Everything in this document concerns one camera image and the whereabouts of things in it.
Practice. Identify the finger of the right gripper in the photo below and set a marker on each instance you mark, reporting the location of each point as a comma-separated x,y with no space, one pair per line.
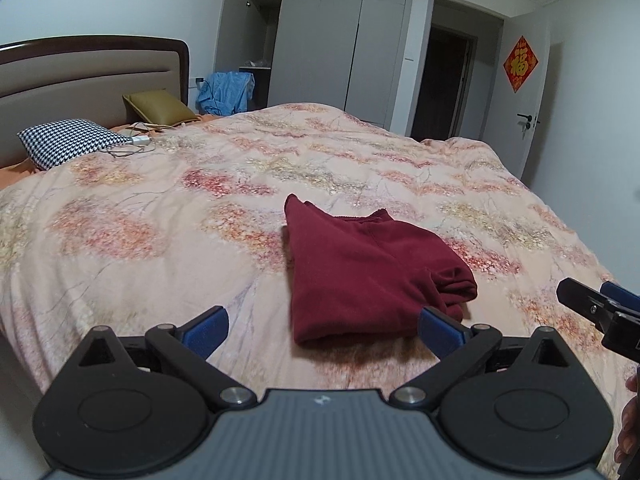
598,309
621,295

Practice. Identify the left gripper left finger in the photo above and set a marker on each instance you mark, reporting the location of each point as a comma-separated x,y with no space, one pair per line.
182,352

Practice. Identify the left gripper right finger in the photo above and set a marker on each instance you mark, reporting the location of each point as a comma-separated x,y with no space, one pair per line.
462,352

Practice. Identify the dark red knit sweater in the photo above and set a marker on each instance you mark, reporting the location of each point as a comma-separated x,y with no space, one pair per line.
368,277

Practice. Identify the white bedroom door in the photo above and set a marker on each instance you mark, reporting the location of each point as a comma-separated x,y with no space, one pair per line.
502,131

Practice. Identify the blue clothes pile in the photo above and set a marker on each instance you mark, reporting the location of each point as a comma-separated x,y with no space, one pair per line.
226,93

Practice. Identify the person's right hand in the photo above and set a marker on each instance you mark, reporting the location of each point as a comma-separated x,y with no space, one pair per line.
627,439

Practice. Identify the mustard yellow pillow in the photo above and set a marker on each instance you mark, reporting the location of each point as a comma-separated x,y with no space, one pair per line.
159,107

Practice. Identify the houndstooth black white pillow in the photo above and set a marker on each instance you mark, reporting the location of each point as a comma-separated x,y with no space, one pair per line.
51,144

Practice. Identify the red fu character decoration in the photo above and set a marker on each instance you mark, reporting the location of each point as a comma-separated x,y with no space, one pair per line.
520,63

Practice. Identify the beige padded headboard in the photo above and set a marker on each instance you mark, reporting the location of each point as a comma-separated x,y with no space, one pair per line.
48,79

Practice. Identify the grey built-in wardrobe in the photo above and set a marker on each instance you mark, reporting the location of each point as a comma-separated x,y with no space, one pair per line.
344,53

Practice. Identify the black door handle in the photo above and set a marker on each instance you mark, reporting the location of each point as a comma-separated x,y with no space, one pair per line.
527,122

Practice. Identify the white charger with cable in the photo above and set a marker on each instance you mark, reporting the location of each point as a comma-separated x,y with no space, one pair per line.
139,139

